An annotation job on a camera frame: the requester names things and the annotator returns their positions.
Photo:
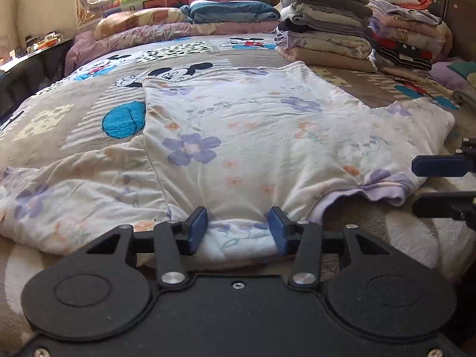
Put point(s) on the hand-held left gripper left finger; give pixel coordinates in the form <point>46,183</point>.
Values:
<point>197,230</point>

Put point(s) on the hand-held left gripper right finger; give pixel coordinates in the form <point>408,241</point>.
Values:
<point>278,235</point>

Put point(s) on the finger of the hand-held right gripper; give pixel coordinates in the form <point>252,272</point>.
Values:
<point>437,165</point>
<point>438,205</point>

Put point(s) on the white floral pyjama garment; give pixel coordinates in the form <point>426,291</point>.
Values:
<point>241,137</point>

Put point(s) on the stack of colourful folded clothes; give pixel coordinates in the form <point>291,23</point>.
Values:
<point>405,41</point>

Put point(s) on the stack of grey folded clothes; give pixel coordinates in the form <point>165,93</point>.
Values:
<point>327,26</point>

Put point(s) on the purple cloth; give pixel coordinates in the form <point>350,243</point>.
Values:
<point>442,72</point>

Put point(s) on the teal cloth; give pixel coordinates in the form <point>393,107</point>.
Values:
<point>465,70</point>

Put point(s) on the dark wooden headboard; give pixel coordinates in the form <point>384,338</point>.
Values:
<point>458,15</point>

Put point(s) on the cartoon mouse printed blanket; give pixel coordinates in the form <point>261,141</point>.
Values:
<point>67,93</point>

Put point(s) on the pink purple quilt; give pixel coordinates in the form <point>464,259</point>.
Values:
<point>156,32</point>

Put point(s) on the peach floral pillow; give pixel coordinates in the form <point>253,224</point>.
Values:
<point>137,20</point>

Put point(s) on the blue folded blanket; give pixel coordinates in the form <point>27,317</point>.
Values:
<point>230,11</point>

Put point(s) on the dark desk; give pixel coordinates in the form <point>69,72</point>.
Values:
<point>33,70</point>

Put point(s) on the clutter of small desk things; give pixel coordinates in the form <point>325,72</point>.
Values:
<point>42,41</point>

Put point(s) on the shiny patterned curtain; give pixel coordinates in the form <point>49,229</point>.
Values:
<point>83,3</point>

